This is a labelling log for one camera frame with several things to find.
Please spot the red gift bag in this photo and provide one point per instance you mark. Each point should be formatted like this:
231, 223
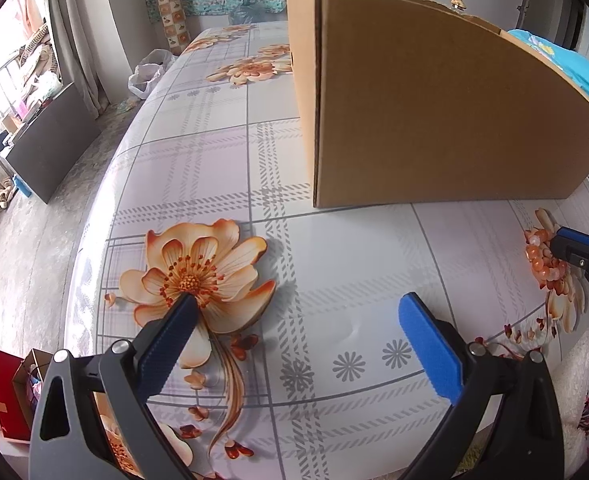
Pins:
4, 390

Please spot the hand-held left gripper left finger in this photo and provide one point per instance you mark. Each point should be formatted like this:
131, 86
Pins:
167, 350

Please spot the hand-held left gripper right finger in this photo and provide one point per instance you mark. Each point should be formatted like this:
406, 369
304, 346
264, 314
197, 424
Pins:
429, 352

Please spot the grey cabinet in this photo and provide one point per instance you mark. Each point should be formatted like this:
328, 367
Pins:
54, 145

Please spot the small figurine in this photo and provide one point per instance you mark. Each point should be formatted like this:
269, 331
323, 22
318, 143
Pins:
458, 4

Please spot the grey curtain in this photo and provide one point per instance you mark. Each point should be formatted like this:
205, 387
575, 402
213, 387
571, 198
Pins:
79, 35

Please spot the blue plastic bag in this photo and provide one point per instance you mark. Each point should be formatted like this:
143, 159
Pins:
247, 15

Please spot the pair of sandals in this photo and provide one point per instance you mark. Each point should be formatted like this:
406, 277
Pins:
4, 196

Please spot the blue cloth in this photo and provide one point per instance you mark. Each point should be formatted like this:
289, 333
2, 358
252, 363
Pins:
574, 65

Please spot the white plastic bag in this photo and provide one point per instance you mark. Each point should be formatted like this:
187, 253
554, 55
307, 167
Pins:
149, 75

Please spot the white fluffy blanket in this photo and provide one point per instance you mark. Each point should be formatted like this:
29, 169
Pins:
577, 385

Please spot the brown paper bag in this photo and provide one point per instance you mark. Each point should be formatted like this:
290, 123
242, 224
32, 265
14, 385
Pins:
24, 375

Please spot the small blue stool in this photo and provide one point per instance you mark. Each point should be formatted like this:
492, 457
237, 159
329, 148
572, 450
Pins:
21, 185

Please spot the brown cardboard box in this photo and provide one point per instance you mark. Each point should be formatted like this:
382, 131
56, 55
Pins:
449, 110

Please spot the patterned roll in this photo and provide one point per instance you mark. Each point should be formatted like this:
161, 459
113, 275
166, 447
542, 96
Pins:
172, 15

